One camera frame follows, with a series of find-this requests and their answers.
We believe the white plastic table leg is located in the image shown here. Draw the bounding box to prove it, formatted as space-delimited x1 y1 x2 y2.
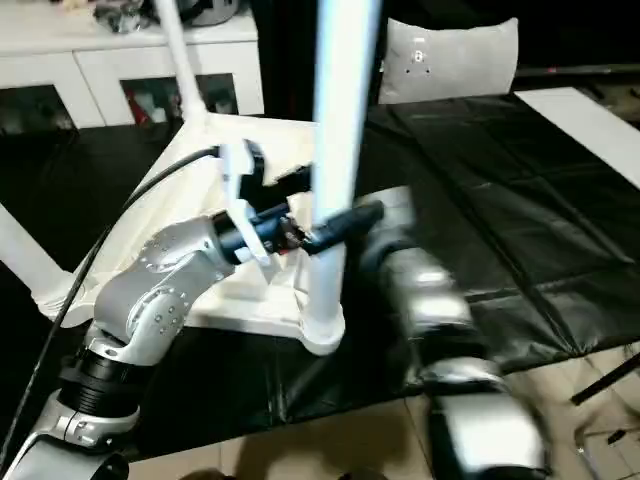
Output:
301 0 382 327
153 0 210 130
0 201 70 307

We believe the white plastic table top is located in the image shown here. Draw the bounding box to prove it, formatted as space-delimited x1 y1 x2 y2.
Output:
31 111 348 358

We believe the black work mat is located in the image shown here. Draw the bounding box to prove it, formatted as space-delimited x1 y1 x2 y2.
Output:
0 92 640 464

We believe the black cabinet with gold label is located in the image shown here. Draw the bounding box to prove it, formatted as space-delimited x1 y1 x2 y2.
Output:
253 0 392 124

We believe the round grey appliance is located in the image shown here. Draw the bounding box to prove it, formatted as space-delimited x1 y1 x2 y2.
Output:
178 0 237 27

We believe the grey cushion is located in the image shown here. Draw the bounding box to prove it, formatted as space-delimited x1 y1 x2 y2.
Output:
376 16 522 107

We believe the white sideboard with glass doors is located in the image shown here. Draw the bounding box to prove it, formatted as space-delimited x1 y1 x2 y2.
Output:
0 13 266 132

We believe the bag of black parts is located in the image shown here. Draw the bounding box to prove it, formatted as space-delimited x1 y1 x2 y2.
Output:
93 0 147 35

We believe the white flat panel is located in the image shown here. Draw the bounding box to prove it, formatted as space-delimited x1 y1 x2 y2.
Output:
513 86 640 192

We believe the black bar with red light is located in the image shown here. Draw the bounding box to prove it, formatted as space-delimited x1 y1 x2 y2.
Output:
514 60 640 77

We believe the black metal rod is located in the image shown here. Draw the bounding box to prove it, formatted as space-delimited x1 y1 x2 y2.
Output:
568 356 640 407

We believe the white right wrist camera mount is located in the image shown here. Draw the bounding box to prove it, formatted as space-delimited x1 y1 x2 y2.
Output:
372 185 419 241

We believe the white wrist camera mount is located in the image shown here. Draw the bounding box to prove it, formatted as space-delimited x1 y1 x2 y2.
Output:
372 185 419 241
216 138 272 267

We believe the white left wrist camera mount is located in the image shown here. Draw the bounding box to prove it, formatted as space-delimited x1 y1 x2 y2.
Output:
216 138 272 267

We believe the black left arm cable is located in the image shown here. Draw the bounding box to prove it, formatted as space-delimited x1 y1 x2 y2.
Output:
0 143 225 452

